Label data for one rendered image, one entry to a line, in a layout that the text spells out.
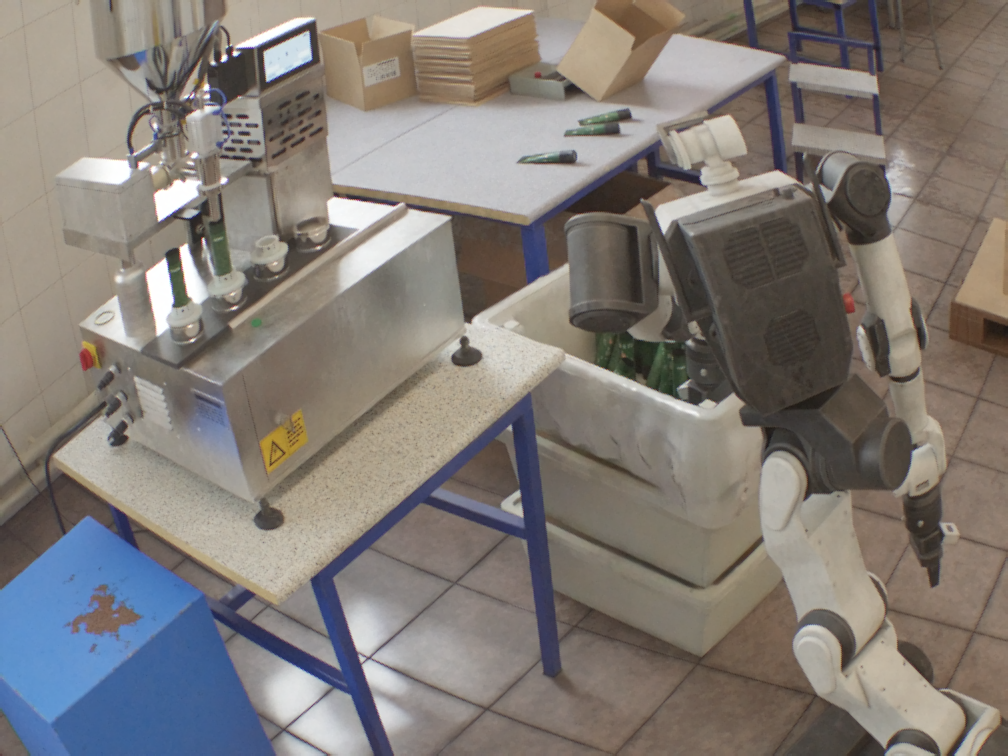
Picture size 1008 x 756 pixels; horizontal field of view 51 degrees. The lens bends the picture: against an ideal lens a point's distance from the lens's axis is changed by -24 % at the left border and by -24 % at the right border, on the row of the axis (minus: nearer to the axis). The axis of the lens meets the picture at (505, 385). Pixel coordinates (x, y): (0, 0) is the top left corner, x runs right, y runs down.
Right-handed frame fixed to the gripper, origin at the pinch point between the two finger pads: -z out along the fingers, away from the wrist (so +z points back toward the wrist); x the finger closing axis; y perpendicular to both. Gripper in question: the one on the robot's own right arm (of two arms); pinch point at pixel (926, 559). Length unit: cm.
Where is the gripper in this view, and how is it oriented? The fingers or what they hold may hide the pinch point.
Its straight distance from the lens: 229.0
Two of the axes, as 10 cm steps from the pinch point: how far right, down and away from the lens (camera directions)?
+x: -0.8, -4.6, 8.8
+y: -9.4, 3.4, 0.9
